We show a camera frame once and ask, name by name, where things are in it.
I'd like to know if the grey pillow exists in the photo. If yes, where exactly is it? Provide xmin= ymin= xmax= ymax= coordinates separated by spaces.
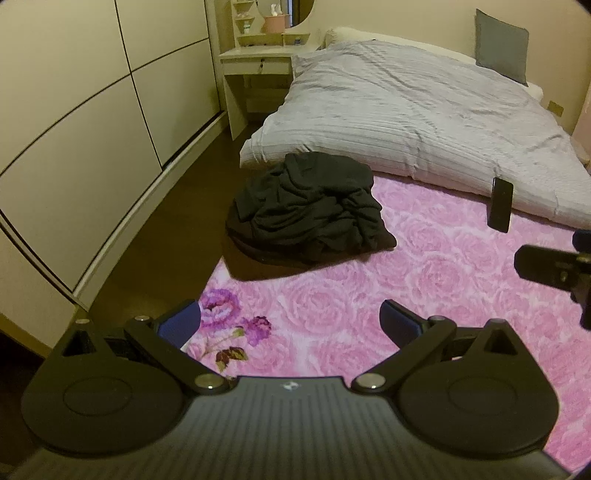
xmin=475 ymin=9 xmax=529 ymax=88

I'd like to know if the pink curtain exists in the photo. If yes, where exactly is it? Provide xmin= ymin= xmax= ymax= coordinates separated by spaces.
xmin=571 ymin=88 xmax=591 ymax=176

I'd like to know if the white pillow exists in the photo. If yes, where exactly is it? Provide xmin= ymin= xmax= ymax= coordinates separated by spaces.
xmin=322 ymin=26 xmax=544 ymax=100

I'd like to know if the pink tissue box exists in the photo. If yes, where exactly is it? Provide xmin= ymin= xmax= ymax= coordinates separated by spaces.
xmin=262 ymin=13 xmax=293 ymax=34

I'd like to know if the cream bedside table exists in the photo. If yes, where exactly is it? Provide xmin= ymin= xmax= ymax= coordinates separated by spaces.
xmin=218 ymin=32 xmax=324 ymax=141

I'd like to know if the cream wardrobe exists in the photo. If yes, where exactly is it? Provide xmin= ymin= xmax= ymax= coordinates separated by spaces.
xmin=0 ymin=0 xmax=229 ymax=352

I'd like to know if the pink floral blanket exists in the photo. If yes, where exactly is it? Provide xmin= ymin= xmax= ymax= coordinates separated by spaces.
xmin=185 ymin=173 xmax=591 ymax=476

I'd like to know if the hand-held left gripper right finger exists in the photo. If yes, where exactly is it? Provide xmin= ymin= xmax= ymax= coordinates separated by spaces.
xmin=351 ymin=299 xmax=525 ymax=395

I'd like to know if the grey striped duvet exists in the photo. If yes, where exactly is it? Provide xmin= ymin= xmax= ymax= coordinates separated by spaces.
xmin=239 ymin=39 xmax=591 ymax=229

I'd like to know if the round mirror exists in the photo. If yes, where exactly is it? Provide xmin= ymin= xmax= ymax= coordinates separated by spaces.
xmin=256 ymin=0 xmax=315 ymax=28

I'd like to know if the black phone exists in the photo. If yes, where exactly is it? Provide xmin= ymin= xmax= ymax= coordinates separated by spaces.
xmin=487 ymin=176 xmax=515 ymax=233

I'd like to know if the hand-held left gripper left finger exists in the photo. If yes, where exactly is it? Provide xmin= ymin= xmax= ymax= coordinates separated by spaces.
xmin=60 ymin=299 xmax=229 ymax=395

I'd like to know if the pile of black clothes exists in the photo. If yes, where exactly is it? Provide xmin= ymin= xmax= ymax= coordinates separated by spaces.
xmin=225 ymin=152 xmax=398 ymax=267

